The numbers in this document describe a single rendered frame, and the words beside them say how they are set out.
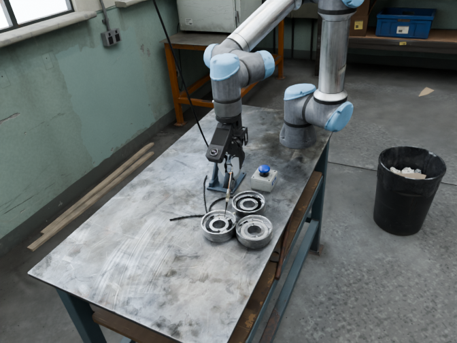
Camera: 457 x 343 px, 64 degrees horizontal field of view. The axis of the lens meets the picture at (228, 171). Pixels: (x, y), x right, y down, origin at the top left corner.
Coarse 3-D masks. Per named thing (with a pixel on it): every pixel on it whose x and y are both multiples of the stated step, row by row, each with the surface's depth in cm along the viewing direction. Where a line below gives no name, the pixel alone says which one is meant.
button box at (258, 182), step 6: (258, 174) 125; (264, 174) 124; (270, 174) 124; (276, 174) 125; (252, 180) 124; (258, 180) 123; (264, 180) 122; (270, 180) 121; (276, 180) 127; (252, 186) 125; (258, 186) 124; (264, 186) 123; (270, 186) 122; (270, 192) 123
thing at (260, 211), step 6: (246, 192) 118; (252, 192) 118; (234, 198) 116; (264, 198) 114; (234, 204) 115; (240, 204) 115; (246, 204) 117; (252, 204) 117; (264, 204) 112; (234, 210) 113; (240, 210) 110; (258, 210) 110; (264, 210) 113; (240, 216) 112
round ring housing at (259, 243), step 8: (248, 216) 108; (256, 216) 108; (264, 216) 107; (256, 224) 107; (240, 232) 104; (248, 232) 107; (256, 232) 108; (264, 232) 104; (272, 232) 103; (240, 240) 103; (248, 240) 100; (256, 240) 100; (264, 240) 101
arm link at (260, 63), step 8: (240, 56) 98; (248, 56) 96; (256, 56) 97; (264, 56) 98; (272, 56) 99; (248, 64) 94; (256, 64) 96; (264, 64) 97; (272, 64) 99; (248, 72) 94; (256, 72) 96; (264, 72) 98; (272, 72) 100; (248, 80) 95; (256, 80) 98
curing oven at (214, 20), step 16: (176, 0) 305; (192, 0) 299; (208, 0) 293; (224, 0) 287; (240, 0) 284; (256, 0) 311; (192, 16) 306; (208, 16) 300; (224, 16) 294; (240, 16) 290
